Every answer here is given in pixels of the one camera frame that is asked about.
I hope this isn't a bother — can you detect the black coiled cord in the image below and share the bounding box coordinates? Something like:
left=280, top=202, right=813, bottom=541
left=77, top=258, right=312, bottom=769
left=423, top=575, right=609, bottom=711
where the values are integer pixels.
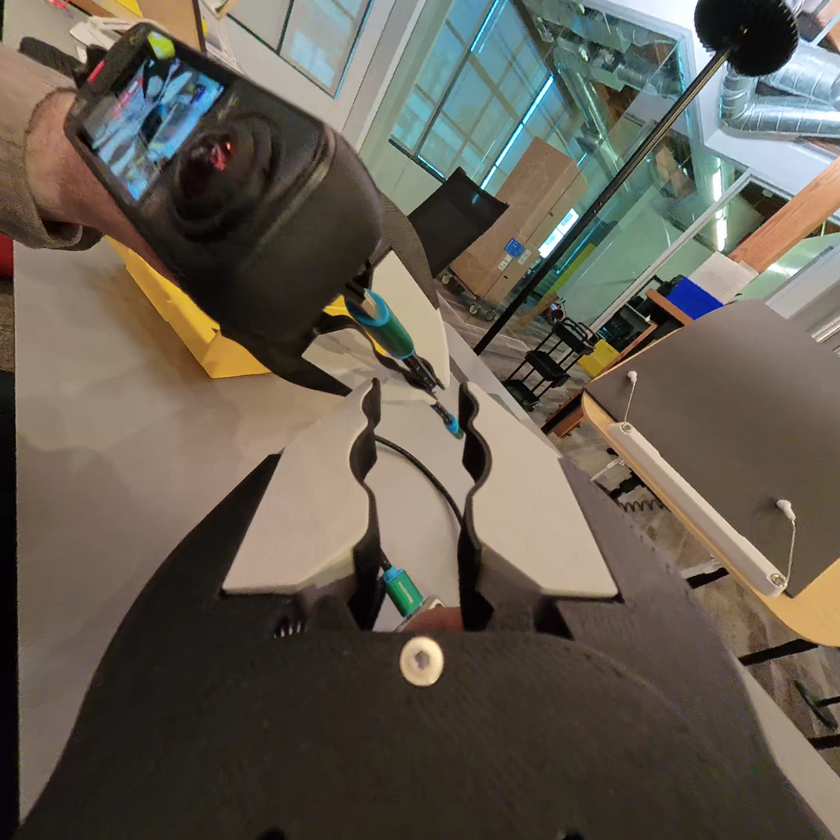
left=591, top=459, right=660, bottom=519

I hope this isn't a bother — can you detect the person's left hand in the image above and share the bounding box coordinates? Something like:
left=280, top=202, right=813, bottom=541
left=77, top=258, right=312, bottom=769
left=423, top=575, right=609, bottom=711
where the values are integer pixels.
left=28, top=97, right=179, bottom=278

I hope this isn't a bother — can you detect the black office chair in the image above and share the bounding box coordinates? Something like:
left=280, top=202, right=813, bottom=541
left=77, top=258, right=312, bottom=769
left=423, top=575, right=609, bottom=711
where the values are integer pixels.
left=408, top=167, right=509, bottom=280

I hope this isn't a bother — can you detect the yellow plastic bin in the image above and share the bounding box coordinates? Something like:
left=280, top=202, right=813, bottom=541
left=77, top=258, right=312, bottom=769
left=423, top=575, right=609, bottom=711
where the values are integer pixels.
left=108, top=236, right=349, bottom=380

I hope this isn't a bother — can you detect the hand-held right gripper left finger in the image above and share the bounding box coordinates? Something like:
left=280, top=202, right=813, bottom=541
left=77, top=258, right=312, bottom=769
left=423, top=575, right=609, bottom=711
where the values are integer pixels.
left=220, top=378, right=386, bottom=629

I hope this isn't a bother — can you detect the wheeled cardboard box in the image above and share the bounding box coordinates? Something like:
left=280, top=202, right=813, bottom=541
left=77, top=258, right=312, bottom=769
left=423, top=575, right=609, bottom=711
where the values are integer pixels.
left=449, top=136, right=588, bottom=311

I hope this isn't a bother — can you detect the blue and white box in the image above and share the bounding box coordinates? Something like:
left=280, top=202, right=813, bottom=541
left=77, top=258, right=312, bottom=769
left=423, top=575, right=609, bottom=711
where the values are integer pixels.
left=666, top=252, right=749, bottom=322

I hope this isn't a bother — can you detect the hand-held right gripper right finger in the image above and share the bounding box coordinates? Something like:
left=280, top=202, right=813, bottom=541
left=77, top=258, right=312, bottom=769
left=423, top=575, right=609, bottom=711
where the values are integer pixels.
left=457, top=381, right=623, bottom=632

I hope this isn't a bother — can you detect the black pole stand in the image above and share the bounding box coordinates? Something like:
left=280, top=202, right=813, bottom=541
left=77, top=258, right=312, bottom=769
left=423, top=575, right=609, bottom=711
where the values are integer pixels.
left=474, top=0, right=800, bottom=355

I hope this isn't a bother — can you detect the wood-rimmed black board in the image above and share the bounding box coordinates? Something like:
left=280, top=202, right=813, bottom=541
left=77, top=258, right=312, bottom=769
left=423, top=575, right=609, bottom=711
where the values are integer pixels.
left=581, top=298, right=840, bottom=647

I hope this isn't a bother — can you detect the round silver duct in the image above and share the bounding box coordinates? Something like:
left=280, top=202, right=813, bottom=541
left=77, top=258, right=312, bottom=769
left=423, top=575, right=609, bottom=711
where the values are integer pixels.
left=718, top=39, right=840, bottom=142

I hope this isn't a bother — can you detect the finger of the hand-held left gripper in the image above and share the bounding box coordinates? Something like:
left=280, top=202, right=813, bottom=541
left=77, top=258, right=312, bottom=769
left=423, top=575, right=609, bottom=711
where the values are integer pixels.
left=302, top=327, right=409, bottom=389
left=354, top=251, right=452, bottom=391

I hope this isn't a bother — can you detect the person's left forearm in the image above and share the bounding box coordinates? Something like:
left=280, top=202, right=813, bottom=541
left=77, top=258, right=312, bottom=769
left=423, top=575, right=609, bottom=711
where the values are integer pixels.
left=0, top=42, right=106, bottom=253

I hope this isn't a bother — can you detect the black utility cart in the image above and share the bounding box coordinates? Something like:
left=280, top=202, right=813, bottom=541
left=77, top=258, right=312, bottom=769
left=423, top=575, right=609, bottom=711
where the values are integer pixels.
left=505, top=318, right=598, bottom=411

